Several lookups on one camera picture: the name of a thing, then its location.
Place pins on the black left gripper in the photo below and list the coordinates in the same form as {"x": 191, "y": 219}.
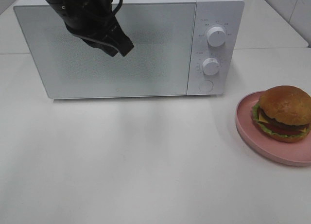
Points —
{"x": 98, "y": 28}

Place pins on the white microwave door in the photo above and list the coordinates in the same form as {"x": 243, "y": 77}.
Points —
{"x": 158, "y": 65}

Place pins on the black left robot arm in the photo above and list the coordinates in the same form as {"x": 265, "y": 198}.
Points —
{"x": 59, "y": 5}

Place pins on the white microwave knob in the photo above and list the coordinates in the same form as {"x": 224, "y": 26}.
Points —
{"x": 210, "y": 66}
{"x": 216, "y": 36}

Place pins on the round white door button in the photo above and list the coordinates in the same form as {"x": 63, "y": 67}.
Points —
{"x": 206, "y": 86}

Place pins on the white microwave oven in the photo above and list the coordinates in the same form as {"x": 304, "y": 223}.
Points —
{"x": 208, "y": 13}

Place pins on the pink round plate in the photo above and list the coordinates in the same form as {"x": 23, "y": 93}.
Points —
{"x": 291, "y": 154}

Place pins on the burger with lettuce and cheese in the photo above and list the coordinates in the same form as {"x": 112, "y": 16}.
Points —
{"x": 283, "y": 113}

